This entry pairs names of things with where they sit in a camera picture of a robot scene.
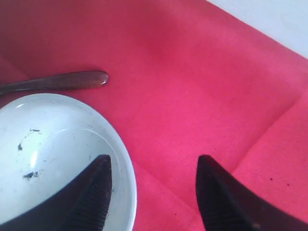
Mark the dark brown spoon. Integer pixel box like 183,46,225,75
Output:
0,71,109,94

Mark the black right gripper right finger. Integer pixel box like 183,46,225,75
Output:
195,155,308,231

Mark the red tablecloth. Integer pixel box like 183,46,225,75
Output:
0,0,308,231

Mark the light green bowl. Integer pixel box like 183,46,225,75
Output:
0,93,137,231

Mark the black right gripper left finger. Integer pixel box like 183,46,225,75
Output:
0,154,113,231

